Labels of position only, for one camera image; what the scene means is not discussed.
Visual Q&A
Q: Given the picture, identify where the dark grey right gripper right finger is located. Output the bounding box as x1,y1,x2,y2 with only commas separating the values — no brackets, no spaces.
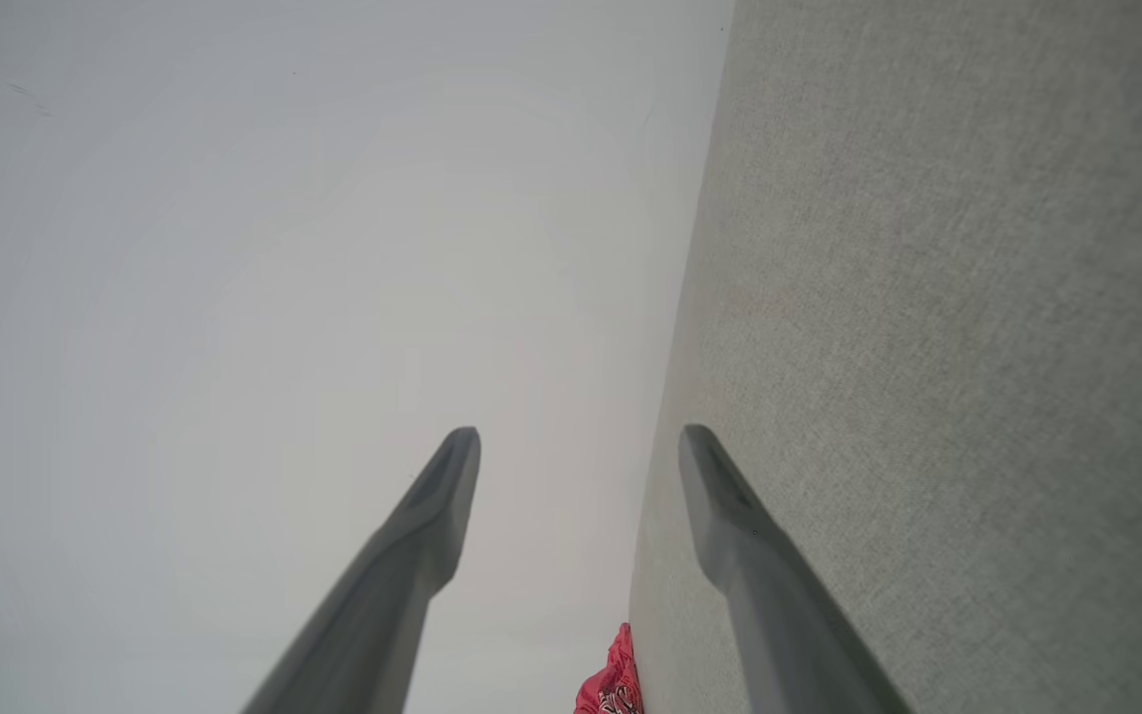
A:
679,423,915,714

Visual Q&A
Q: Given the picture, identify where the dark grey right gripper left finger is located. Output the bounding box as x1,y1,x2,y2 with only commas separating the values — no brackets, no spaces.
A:
242,427,482,714

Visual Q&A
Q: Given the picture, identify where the red white sports shirt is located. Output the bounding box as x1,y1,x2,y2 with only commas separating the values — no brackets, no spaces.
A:
574,622,644,714

